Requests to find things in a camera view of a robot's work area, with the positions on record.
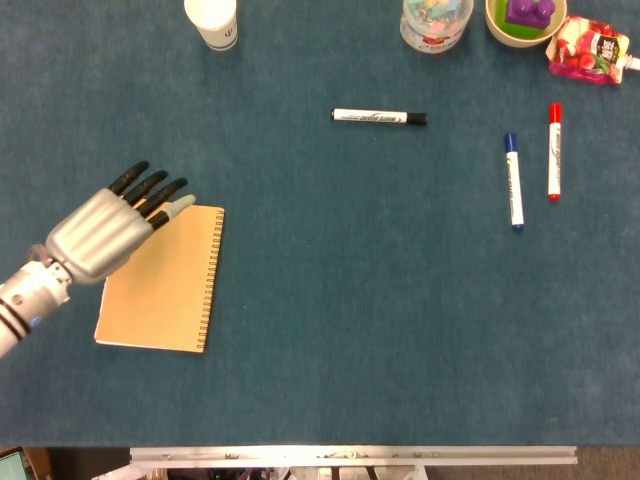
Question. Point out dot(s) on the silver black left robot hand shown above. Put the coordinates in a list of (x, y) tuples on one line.
[(95, 235)]

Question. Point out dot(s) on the tan spiral notebook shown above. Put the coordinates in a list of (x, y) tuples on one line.
[(165, 290)]

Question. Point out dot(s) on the white paper cup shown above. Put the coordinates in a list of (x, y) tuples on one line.
[(212, 22)]

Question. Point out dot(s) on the green lit monitor screen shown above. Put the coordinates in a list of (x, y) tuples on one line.
[(10, 467)]

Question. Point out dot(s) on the blue felt table cloth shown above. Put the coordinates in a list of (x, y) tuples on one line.
[(350, 300)]

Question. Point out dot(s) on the black whiteboard marker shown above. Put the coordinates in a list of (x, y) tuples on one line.
[(370, 116)]

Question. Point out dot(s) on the clear plastic clip jar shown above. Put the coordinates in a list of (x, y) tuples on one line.
[(435, 30)]

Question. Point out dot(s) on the blue whiteboard marker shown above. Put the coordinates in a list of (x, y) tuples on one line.
[(515, 185)]

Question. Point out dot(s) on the beige bowl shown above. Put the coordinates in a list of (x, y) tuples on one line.
[(500, 31)]

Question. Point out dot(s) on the red whiteboard marker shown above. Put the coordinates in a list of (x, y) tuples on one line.
[(554, 155)]

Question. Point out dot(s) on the green building block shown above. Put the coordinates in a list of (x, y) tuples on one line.
[(520, 31)]

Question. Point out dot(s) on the purple building block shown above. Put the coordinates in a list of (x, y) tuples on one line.
[(530, 11)]

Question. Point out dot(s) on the pink snack pouch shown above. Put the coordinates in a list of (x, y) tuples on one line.
[(585, 52)]

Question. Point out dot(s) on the aluminium frame rail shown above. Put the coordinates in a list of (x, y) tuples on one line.
[(350, 455)]

